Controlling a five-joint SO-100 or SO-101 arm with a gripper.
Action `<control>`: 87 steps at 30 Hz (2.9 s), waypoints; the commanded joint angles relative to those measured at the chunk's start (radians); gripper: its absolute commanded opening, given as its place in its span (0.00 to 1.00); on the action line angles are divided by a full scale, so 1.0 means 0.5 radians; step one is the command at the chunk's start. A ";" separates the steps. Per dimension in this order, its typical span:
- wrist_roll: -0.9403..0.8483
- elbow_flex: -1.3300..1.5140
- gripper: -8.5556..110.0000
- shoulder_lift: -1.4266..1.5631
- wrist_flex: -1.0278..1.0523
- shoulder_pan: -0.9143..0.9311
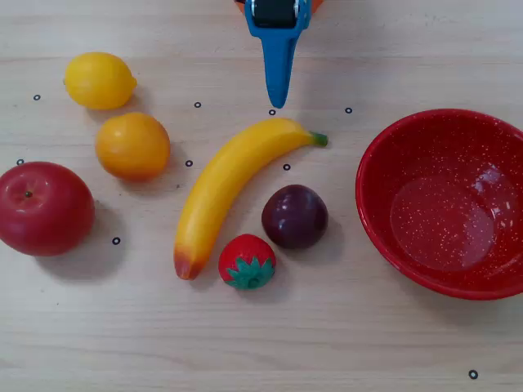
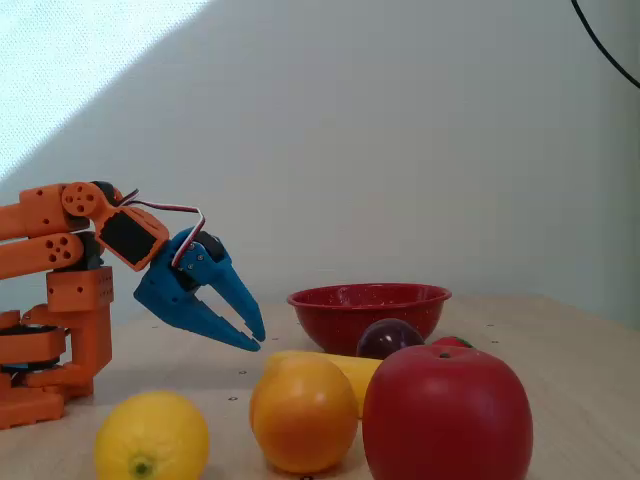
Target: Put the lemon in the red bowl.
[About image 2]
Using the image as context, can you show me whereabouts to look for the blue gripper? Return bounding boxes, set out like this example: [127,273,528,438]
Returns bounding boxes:
[132,226,267,353]

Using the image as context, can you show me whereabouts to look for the yellow lemon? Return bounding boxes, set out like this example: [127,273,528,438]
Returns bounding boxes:
[93,390,210,480]

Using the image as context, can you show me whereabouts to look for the red speckled bowl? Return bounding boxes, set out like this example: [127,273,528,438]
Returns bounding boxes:
[286,282,453,357]

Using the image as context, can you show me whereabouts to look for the orange fruit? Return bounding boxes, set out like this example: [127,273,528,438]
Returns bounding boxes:
[248,353,359,475]

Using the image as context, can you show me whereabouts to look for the yellow banana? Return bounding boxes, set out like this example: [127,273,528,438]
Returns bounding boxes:
[263,349,385,419]

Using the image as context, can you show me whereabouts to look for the dark purple plum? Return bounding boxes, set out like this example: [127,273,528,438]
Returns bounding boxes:
[355,318,426,361]

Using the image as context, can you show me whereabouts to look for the red strawberry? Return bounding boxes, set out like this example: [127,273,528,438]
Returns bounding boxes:
[430,335,475,350]

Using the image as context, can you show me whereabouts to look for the red apple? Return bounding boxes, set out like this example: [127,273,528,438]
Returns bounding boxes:
[362,344,534,480]

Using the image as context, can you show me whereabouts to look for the red white black servo cable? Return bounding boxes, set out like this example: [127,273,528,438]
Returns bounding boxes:
[116,188,207,267]

